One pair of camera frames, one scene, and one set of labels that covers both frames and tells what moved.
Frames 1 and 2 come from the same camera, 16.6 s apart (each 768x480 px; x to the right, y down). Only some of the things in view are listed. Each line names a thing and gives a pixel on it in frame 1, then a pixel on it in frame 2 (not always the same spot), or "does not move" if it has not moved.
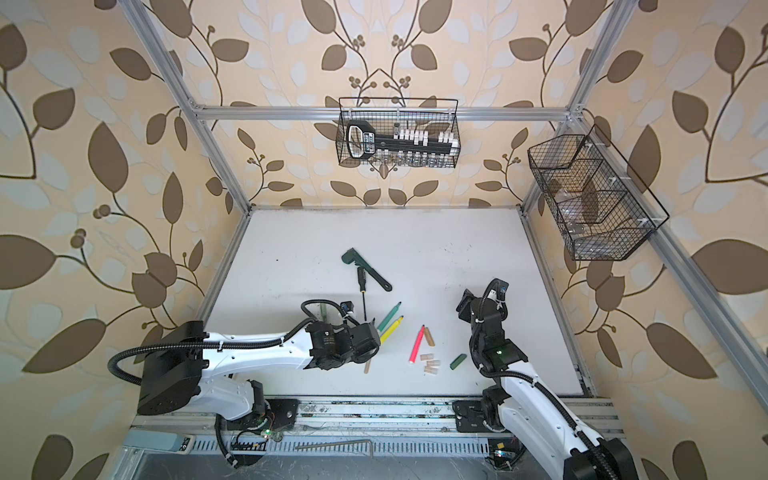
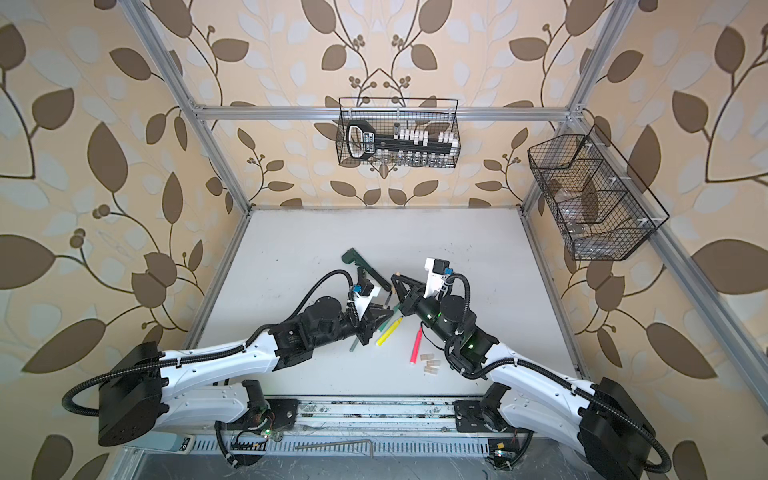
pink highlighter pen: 416,344 does not move
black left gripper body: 357,359 to 365,326
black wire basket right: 602,207 does not move
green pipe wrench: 352,256 does not move
